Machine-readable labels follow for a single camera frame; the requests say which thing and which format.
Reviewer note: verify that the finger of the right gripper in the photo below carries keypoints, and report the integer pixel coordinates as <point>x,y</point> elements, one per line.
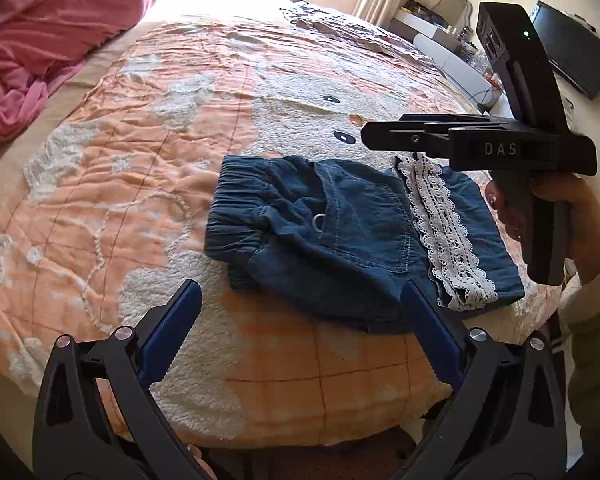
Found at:
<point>431,138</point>
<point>448,121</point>

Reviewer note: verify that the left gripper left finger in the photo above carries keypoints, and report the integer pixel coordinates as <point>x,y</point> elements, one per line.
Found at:
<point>95,417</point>

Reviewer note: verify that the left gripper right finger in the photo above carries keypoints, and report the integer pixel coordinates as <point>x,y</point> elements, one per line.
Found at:
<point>505,417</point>

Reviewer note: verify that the blue denim lace-trim pants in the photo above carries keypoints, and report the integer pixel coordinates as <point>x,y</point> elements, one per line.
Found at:
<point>338,240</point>

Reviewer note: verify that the right green sleeve forearm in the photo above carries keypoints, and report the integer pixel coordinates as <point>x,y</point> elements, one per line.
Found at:
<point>580,311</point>

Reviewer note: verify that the right hand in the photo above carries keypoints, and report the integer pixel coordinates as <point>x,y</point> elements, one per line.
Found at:
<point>584,230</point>

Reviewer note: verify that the white low side table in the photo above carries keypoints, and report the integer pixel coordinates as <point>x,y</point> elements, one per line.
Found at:
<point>436,43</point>

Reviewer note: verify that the orange white bear bedspread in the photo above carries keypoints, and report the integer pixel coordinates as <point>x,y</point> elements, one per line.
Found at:
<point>104,202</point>

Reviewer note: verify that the pink blanket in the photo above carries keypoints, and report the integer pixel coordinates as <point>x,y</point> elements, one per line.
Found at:
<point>43,43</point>

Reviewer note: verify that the black wall television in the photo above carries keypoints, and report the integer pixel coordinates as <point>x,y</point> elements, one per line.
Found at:
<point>572,48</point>

